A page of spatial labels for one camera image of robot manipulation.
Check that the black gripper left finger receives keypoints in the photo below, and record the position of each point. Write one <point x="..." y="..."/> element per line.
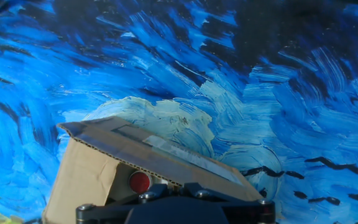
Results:
<point x="104" y="214"/>

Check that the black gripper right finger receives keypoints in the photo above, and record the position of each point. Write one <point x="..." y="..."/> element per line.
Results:
<point x="250" y="214"/>

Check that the brown cardboard box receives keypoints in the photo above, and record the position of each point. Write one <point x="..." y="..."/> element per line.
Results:
<point x="82" y="180"/>

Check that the Van Gogh wheatfield print cloth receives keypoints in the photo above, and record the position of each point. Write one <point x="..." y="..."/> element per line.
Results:
<point x="291" y="93"/>

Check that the white push-button switch box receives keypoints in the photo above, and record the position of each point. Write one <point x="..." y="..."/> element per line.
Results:
<point x="139" y="182"/>

